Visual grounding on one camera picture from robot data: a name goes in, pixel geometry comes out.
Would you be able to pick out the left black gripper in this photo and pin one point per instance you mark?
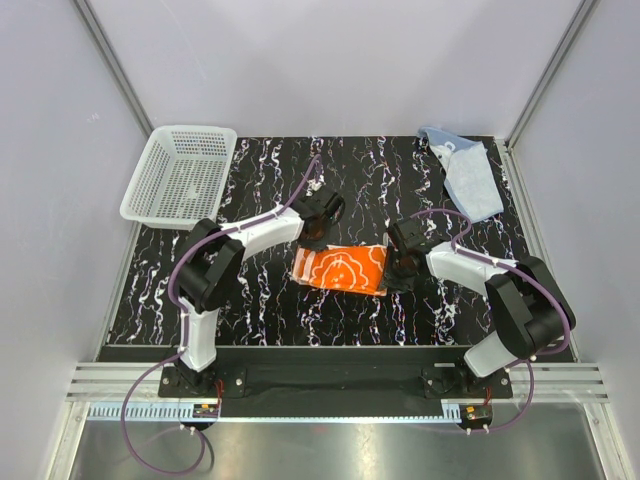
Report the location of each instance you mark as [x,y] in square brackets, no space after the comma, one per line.
[320,244]

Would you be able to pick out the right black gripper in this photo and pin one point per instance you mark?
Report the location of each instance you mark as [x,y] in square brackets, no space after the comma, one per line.
[395,285]

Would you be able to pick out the orange white patterned towel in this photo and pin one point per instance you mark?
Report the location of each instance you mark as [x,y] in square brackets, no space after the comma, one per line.
[353,269]

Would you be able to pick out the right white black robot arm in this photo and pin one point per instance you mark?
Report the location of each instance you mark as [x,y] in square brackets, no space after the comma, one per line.
[529,311]

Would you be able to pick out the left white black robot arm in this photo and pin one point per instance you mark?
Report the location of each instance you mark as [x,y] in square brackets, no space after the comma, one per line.
[213,255]

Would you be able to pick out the black marble pattern mat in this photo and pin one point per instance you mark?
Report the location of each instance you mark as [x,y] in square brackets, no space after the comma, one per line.
[382,179]

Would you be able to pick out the light blue towel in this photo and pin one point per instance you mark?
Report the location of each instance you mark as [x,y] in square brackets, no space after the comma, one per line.
[469,179]

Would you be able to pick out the white plastic basket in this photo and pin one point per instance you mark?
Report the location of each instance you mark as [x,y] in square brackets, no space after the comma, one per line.
[180,176]

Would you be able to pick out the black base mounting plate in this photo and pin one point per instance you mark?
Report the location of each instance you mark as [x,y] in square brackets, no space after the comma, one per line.
[437,372]

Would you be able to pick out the right small electronics box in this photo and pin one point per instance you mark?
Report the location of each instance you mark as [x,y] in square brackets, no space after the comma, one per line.
[479,413]

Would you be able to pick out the small electronics box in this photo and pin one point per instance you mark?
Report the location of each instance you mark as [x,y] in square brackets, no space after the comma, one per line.
[479,413]
[206,410]

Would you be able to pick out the left small electronics box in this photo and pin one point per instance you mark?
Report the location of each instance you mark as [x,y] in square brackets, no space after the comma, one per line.
[206,410]

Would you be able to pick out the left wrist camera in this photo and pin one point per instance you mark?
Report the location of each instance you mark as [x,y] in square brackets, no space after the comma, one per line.
[326,201]

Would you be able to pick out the aluminium frame rail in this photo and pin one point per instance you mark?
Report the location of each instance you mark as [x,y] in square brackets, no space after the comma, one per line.
[99,381]

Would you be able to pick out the slotted cable duct rail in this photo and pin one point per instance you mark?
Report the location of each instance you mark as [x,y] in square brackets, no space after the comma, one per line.
[231,411]

